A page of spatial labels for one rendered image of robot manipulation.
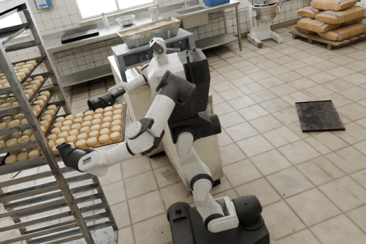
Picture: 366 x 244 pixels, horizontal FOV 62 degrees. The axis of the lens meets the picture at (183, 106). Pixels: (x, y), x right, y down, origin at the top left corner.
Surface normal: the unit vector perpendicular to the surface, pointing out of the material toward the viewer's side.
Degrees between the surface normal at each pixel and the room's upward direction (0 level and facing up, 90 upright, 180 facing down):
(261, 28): 90
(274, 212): 0
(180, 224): 0
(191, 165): 90
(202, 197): 90
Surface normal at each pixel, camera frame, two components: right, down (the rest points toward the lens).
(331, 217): -0.18, -0.87
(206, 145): 0.35, 0.38
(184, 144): 0.14, 0.43
